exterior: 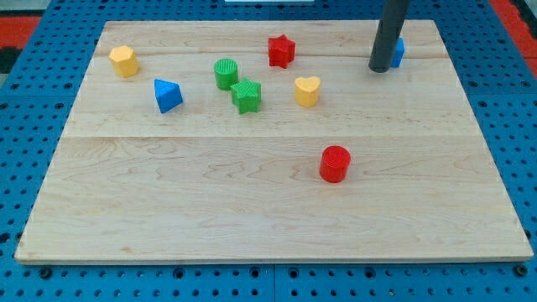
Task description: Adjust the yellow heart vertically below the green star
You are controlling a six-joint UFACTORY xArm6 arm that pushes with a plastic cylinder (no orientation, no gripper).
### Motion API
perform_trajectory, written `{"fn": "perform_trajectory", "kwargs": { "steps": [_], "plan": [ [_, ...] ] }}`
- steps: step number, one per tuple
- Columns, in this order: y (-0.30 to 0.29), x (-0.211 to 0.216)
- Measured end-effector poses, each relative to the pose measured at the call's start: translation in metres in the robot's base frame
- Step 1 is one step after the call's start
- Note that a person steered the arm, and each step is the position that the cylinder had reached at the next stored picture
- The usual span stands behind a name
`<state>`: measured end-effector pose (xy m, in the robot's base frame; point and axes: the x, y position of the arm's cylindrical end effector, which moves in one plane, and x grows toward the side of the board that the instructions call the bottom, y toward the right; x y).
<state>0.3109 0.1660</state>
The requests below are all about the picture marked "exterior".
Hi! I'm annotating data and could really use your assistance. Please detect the green star block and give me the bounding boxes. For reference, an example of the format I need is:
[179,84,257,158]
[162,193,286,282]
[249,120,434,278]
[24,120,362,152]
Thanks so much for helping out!
[231,78,261,114]

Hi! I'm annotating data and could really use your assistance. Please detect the yellow heart block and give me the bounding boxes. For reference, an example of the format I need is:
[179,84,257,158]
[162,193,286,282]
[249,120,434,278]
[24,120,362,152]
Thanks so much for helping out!
[294,76,321,107]

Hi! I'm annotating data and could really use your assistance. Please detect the red star block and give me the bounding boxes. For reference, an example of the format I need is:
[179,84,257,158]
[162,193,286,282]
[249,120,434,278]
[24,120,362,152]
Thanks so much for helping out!
[268,34,295,69]

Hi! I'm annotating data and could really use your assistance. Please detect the red cylinder block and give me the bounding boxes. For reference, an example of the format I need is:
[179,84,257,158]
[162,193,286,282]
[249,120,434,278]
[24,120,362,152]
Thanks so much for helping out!
[319,145,352,183]

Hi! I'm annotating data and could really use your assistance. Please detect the light wooden board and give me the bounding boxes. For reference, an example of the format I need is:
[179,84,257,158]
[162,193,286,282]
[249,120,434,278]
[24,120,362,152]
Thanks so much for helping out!
[15,20,533,265]

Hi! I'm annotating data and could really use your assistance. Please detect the green cylinder block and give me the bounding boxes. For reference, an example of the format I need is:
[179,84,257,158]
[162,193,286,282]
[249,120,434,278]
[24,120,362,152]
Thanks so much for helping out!
[213,58,238,91]

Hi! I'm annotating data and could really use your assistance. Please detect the blue triangular prism block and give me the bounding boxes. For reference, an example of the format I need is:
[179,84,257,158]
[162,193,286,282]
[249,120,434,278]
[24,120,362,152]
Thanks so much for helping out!
[154,79,183,114]

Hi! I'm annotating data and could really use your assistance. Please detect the blue block behind rod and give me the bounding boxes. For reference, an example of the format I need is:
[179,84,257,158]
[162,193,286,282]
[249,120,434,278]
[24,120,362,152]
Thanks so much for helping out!
[390,37,405,68]

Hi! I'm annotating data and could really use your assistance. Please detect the yellow hexagon block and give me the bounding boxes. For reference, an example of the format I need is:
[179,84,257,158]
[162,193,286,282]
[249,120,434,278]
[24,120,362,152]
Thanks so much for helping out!
[108,45,139,78]

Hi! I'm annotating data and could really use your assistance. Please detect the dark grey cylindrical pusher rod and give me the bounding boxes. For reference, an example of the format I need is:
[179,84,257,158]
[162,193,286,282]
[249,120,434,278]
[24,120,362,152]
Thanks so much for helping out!
[368,0,410,73]

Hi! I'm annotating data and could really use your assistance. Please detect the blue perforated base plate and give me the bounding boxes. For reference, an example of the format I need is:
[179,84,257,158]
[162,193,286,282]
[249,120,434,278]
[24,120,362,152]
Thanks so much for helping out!
[1,0,536,301]

